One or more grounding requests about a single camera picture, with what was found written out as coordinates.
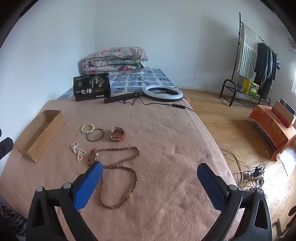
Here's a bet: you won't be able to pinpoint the power strip with cables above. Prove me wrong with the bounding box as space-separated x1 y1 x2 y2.
218 146 271 193

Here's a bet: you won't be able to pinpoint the folded floral quilt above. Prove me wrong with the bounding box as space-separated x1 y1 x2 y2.
81 47 148 75

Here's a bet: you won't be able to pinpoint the pink blanket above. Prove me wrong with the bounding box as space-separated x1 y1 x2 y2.
0 100 238 241

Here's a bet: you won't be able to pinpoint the black folded tripod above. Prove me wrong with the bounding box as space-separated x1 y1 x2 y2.
104 91 145 104

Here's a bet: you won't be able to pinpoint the black metal clothes rack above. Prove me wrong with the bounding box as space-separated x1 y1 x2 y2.
220 13 278 107

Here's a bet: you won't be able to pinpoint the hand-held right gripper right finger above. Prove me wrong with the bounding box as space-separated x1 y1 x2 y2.
196 163 273 241

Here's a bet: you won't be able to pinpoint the dark patterned cloth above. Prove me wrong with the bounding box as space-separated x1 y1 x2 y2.
0 202 27 237

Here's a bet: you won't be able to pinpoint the white power strip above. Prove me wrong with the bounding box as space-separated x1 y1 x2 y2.
238 170 264 181

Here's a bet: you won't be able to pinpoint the dark blue flat box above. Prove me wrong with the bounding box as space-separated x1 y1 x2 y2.
280 98 296 116

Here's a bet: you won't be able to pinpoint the white ring light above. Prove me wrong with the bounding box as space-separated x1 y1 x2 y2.
142 85 184 102

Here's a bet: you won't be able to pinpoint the black snack bag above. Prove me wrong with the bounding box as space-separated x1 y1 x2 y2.
73 72 111 101

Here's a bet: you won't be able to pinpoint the red strap wristwatch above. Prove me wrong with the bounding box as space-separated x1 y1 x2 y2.
109 127 126 142

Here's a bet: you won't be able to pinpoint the black ring light cable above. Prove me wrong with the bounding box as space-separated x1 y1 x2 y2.
125 97 193 110

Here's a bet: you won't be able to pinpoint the cardboard box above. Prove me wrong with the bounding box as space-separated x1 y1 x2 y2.
15 110 66 163

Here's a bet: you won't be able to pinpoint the dark hanging clothes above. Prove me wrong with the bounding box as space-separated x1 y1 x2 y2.
254 42 281 100

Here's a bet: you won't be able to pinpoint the striped towel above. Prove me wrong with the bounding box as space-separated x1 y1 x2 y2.
238 23 259 79

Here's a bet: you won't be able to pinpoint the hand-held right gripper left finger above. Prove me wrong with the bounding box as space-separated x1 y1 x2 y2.
26 161 104 241

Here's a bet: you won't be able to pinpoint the yellow box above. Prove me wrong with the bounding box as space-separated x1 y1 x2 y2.
242 78 260 96

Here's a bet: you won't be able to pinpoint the brown wooden bead necklace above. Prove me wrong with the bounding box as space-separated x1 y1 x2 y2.
89 146 140 208

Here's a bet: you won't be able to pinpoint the dark metal bangle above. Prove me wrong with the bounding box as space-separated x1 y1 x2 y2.
86 128 104 141

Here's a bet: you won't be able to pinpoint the red cord green charm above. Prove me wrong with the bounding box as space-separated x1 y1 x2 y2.
87 148 102 166

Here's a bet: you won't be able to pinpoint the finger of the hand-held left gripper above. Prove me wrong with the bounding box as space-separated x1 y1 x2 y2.
0 137 13 160

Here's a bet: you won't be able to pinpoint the white pearl strand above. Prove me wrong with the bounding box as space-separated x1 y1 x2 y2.
71 142 87 161

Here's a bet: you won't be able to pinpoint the blue checked bedsheet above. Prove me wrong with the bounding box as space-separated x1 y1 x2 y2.
57 68 179 100

